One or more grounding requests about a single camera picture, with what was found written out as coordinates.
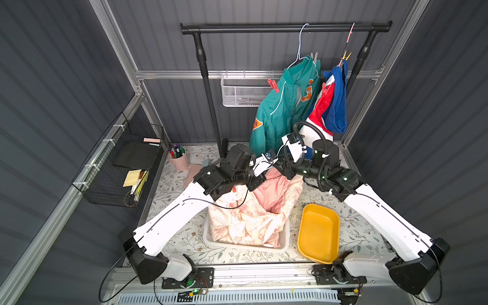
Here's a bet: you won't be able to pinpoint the pink printed jacket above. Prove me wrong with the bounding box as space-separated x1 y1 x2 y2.
208 167 303 248

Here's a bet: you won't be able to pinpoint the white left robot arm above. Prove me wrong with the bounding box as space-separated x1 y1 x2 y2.
119 144 277 287

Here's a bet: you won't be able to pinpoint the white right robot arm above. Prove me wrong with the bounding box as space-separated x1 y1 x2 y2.
274 121 451 297

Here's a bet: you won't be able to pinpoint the blue hanger with green jacket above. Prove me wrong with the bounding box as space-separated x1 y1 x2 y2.
287 23 310 69

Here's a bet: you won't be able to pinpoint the pink eraser block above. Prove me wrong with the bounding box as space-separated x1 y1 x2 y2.
184 164 202 189

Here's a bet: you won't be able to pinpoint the green jacket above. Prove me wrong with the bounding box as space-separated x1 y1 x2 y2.
249 55 322 157

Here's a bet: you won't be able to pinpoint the red white blue jacket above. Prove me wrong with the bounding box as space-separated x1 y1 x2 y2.
306 60 348 141

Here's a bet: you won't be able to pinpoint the yellow plastic tray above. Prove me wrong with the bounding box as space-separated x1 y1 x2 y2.
297 204 340 264

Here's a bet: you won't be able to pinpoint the white plastic basket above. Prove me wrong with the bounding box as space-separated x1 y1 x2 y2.
203 216 291 253

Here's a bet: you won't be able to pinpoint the pink pen cup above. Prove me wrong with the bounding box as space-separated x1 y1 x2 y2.
169 144 190 172

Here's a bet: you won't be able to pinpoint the red clothespin on green jacket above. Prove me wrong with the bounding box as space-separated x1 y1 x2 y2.
268 79 280 93

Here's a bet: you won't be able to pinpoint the floral table mat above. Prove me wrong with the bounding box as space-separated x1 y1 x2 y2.
140 143 388 265

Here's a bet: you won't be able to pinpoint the grey clothespin on green jacket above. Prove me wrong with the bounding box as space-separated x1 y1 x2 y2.
310 52 318 65

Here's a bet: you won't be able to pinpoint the yellow sticky notes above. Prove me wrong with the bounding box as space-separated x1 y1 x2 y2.
123 169 142 188

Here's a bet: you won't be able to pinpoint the yellow clothespin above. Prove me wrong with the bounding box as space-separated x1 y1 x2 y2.
341 50 352 60

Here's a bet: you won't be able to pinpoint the black clothes rack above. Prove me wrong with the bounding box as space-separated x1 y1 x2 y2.
180 20 393 158

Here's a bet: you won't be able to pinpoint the silver mesh wall basket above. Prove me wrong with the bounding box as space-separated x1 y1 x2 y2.
220 72 275 108

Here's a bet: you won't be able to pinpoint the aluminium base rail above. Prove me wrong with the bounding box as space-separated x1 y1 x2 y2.
102 262 399 296

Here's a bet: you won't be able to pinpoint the black wire wall basket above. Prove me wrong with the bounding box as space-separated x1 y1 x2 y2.
72 114 165 208

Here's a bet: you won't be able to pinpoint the pink wire hanger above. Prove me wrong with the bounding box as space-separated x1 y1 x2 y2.
338 23 355 67

